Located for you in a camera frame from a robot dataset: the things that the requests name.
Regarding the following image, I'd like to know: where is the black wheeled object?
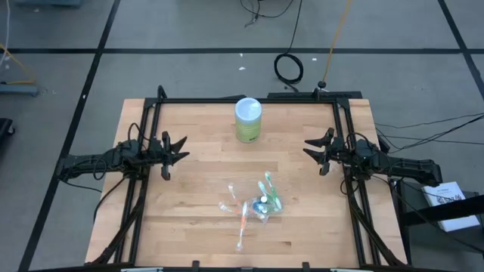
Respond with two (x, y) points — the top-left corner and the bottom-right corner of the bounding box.
(0, 117), (16, 150)

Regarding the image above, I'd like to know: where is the black flat rail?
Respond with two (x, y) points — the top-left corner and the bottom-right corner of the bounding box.
(266, 90), (363, 100)

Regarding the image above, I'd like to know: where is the thin black floor cable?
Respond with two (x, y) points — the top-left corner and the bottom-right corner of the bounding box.
(239, 0), (296, 28)

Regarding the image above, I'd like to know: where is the coiled black cable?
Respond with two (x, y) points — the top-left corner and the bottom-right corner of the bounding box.
(274, 0), (306, 94)

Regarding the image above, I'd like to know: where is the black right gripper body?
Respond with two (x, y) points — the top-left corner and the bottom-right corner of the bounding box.
(319, 127), (347, 177)

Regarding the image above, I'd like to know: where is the grey floor stand base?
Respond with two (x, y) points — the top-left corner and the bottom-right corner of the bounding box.
(0, 82), (40, 97)

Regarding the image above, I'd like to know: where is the yellow hanging cable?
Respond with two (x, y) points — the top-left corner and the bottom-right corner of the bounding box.
(317, 0), (353, 91)

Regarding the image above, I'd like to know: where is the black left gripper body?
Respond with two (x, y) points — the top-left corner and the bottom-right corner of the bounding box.
(145, 130), (172, 181)

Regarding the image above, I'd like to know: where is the black aluminium table frame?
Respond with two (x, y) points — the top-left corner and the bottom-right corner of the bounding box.
(85, 85), (409, 272)

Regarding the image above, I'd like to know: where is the clear acrylic organizer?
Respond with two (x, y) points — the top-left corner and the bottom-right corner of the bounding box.
(244, 193), (284, 223)

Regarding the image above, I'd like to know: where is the white booklet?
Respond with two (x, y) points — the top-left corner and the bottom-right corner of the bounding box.
(420, 181), (481, 233)

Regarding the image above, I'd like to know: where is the grey flat floor object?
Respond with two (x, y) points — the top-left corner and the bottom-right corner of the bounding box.
(13, 0), (84, 9)

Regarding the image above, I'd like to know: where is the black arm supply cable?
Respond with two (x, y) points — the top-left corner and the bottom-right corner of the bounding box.
(374, 113), (484, 152)

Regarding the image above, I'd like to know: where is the black side cart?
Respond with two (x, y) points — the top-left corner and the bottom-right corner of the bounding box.
(388, 177), (484, 261)

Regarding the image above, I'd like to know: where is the green disinfecting wipes canister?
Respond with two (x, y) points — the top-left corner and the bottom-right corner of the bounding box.
(234, 97), (263, 144)

